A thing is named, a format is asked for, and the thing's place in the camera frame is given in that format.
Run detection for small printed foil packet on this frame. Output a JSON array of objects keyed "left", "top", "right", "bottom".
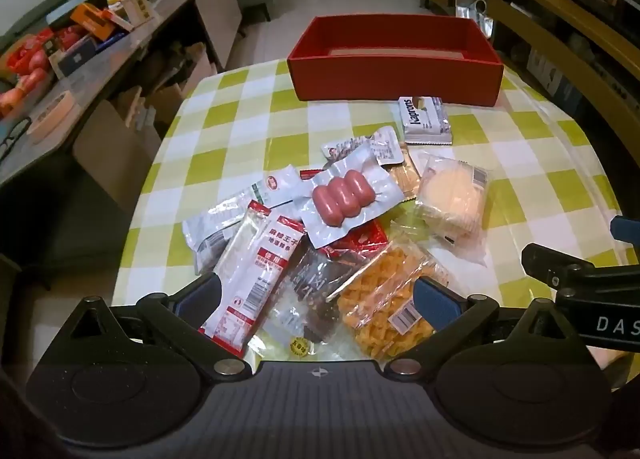
[{"left": 321, "top": 135, "right": 373, "bottom": 162}]

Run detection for long red-white packet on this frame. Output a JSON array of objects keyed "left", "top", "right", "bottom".
[{"left": 197, "top": 199, "right": 307, "bottom": 359}]

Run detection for dark beef jerky packet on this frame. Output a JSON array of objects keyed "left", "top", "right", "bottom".
[{"left": 252, "top": 244, "right": 361, "bottom": 360}]

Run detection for white and clear snack packet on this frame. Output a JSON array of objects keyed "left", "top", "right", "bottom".
[{"left": 182, "top": 192, "right": 261, "bottom": 275}]

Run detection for red foil packet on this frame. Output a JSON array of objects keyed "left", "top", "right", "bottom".
[{"left": 300, "top": 169, "right": 388, "bottom": 255}]

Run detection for red net fruit bag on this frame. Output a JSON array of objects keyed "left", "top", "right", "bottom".
[{"left": 0, "top": 26, "right": 83, "bottom": 90}]

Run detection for white packet green red logo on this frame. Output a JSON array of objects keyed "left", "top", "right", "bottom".
[{"left": 245, "top": 164, "right": 313, "bottom": 210}]

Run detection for copper foil cracker packet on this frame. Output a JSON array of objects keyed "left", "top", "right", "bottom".
[{"left": 387, "top": 146, "right": 426, "bottom": 202}]

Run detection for white wafer packet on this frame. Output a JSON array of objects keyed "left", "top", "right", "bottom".
[{"left": 397, "top": 96, "right": 453, "bottom": 146}]

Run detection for dark box white label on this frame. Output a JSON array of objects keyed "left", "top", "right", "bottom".
[{"left": 50, "top": 36, "right": 98, "bottom": 80}]

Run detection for yellow crispy snack packet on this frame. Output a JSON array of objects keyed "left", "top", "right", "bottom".
[{"left": 327, "top": 226, "right": 451, "bottom": 360}]

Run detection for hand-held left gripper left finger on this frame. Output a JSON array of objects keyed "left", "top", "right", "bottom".
[{"left": 67, "top": 273, "right": 251, "bottom": 382}]

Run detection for wooden chair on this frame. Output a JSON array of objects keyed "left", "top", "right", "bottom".
[{"left": 487, "top": 0, "right": 640, "bottom": 260}]

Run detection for eyeglasses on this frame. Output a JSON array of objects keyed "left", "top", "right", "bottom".
[{"left": 0, "top": 116, "right": 33, "bottom": 162}]

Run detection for red cardboard box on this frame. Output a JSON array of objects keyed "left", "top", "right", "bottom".
[{"left": 286, "top": 15, "right": 504, "bottom": 107}]

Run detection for large cardboard box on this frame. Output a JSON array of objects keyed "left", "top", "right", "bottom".
[{"left": 72, "top": 99, "right": 162, "bottom": 212}]

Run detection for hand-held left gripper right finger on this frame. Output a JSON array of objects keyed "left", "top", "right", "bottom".
[{"left": 382, "top": 275, "right": 581, "bottom": 382}]

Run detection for orange box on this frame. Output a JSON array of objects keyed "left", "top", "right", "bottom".
[{"left": 70, "top": 4, "right": 118, "bottom": 40}]

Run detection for white carton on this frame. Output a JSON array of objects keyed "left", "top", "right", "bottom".
[{"left": 120, "top": 0, "right": 153, "bottom": 25}]

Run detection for open cardboard box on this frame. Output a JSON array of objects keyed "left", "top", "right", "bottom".
[{"left": 112, "top": 42, "right": 221, "bottom": 125}]

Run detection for tape roll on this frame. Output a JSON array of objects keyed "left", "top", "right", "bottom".
[{"left": 27, "top": 92, "right": 76, "bottom": 145}]

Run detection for grey side counter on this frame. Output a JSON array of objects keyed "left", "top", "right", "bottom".
[{"left": 0, "top": 0, "right": 243, "bottom": 190}]

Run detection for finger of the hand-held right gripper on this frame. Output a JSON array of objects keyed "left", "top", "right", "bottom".
[
  {"left": 520, "top": 241, "right": 597, "bottom": 291},
  {"left": 609, "top": 216, "right": 640, "bottom": 244}
]

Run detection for clear pink sausage packet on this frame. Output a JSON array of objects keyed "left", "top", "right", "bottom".
[{"left": 295, "top": 142, "right": 416, "bottom": 250}]

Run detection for red apple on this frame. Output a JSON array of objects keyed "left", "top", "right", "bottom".
[{"left": 0, "top": 85, "right": 28, "bottom": 117}]

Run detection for clear round cake packet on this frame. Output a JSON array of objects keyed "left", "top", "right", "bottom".
[{"left": 412, "top": 152, "right": 493, "bottom": 267}]

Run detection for green white checkered tablecloth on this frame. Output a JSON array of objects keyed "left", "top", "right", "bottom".
[{"left": 110, "top": 59, "right": 640, "bottom": 390}]

